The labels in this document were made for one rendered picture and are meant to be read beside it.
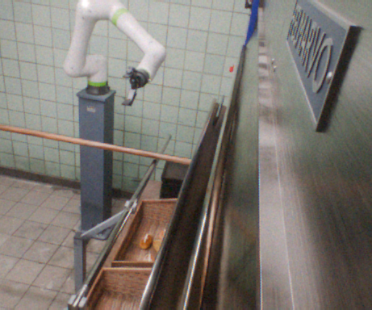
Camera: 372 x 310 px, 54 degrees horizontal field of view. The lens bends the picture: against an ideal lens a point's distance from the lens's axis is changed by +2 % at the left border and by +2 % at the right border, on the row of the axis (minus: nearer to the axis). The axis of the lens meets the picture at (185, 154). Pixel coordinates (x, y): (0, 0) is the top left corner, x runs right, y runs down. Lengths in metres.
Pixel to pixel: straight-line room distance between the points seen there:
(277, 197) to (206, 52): 2.57
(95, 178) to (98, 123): 0.45
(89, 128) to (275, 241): 2.43
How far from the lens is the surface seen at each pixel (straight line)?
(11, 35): 3.38
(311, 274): 0.17
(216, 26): 2.78
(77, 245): 1.69
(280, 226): 0.24
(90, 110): 2.56
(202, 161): 1.32
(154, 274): 0.83
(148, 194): 2.58
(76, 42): 2.31
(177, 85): 2.91
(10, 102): 3.58
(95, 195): 2.88
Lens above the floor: 2.04
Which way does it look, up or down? 28 degrees down
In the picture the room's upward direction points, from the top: 7 degrees clockwise
